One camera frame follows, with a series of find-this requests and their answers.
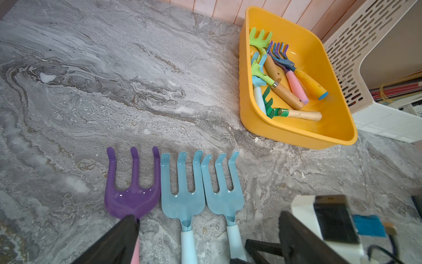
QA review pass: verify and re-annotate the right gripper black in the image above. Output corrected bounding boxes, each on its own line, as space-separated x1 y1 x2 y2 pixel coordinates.
229 239 285 264

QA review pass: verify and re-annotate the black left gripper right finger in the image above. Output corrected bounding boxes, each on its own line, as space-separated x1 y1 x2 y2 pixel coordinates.
279 211 347 264

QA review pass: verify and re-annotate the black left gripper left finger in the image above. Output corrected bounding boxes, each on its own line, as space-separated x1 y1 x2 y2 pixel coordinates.
73 214 140 264

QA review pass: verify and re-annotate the purple fork pink handle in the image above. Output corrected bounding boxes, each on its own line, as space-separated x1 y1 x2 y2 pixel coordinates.
104 146 162 264

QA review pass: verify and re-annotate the light blue fork white handle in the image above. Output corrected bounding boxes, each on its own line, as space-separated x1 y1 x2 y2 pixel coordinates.
201 151 247 261

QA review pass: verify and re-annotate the light blue fork teal handle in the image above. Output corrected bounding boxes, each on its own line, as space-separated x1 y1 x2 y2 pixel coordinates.
160 150 206 264

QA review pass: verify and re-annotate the dark green rake wooden handle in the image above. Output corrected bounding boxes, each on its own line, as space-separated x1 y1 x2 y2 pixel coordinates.
262 86 322 121

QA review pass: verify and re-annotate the dark blue rake yellow handle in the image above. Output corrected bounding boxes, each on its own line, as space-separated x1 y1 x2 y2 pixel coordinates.
268 42 329 101

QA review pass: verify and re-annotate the light green rake wood handle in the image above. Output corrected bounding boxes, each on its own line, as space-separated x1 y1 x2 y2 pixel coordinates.
251 61 304 110

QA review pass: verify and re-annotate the light blue trowel white handle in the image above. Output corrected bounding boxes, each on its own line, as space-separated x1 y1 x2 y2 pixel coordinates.
251 52 267 115

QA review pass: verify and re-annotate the light green rake wooden handle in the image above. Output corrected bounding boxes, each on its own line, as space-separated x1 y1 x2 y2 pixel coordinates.
249 27 282 80

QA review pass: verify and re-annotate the yellow plastic storage box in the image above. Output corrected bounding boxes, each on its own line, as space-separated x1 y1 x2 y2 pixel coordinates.
238 7 358 150

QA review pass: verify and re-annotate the white plastic file organizer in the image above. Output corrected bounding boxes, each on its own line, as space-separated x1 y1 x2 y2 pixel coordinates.
324 1 422 143

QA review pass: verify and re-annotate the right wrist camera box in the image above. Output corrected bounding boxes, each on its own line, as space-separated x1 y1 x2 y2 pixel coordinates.
291 194 396 264

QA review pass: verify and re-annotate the purple rake pink handle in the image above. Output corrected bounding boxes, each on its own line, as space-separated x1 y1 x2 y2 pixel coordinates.
267 41 309 105

